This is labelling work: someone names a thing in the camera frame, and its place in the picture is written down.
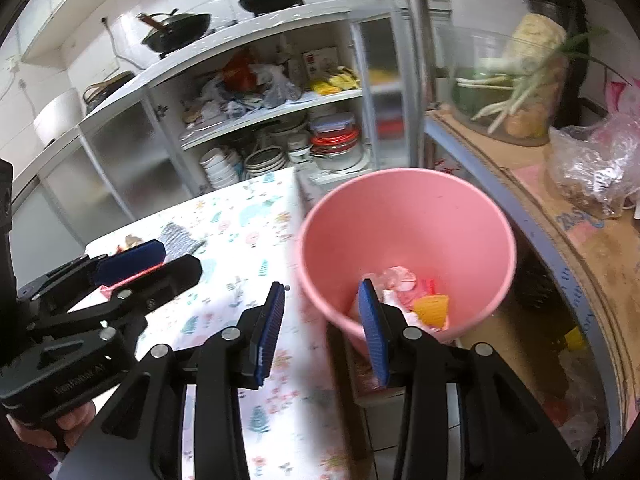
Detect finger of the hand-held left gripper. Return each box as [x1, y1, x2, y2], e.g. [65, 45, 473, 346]
[15, 239, 167, 311]
[27, 254, 203, 341]

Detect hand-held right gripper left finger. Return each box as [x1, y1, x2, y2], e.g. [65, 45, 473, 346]
[55, 281, 286, 480]

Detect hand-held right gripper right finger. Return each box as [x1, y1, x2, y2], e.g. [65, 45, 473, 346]
[357, 278, 586, 480]

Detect grey cloth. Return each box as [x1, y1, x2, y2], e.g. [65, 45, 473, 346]
[159, 221, 207, 259]

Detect pink candy wrapper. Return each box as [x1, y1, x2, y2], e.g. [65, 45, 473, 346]
[375, 266, 418, 293]

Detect yellow foam fruit net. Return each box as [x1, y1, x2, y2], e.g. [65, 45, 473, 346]
[412, 295, 450, 331]

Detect pink plastic bucket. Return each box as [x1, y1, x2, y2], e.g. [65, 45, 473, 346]
[298, 167, 517, 361]

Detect person's left hand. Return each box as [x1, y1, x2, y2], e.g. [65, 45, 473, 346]
[7, 397, 99, 453]

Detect floral bear tablecloth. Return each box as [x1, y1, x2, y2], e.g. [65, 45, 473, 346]
[84, 166, 361, 480]

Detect white kitchen cabinet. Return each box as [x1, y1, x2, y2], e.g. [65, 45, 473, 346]
[10, 0, 416, 241]

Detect stack of white bowls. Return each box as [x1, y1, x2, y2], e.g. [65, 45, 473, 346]
[200, 146, 241, 190]

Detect stack of dark plates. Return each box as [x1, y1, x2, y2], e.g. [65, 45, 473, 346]
[244, 146, 288, 177]

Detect large white basin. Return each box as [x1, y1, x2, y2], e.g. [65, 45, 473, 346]
[34, 87, 83, 147]

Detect small white ceramic pot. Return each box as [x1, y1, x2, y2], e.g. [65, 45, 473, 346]
[287, 132, 313, 163]

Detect stack of red lid containers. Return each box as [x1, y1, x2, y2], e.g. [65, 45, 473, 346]
[309, 112, 363, 171]

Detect metal storage rack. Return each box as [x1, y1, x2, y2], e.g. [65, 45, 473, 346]
[425, 105, 640, 461]

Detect pile of plastic bags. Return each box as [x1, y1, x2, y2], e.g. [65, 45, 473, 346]
[182, 50, 303, 126]

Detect black wok with lid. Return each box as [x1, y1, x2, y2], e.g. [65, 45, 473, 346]
[137, 8, 212, 55]

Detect cardboard sheet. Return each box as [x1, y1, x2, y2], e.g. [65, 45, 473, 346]
[430, 107, 640, 411]

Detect yellow packets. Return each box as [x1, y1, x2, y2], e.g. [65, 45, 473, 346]
[310, 66, 362, 96]

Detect white carton box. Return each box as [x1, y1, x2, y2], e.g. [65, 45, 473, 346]
[301, 46, 340, 78]

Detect clear bag of dried goods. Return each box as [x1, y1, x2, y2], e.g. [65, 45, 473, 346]
[547, 110, 640, 218]

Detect metal pole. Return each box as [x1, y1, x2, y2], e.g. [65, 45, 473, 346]
[397, 0, 436, 171]

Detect green onions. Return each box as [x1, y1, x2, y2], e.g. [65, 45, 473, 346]
[457, 27, 608, 133]

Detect glass bowl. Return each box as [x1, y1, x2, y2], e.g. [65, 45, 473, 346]
[446, 24, 571, 147]

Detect pink plastic bag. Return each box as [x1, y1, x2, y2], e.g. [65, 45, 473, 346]
[602, 77, 640, 131]

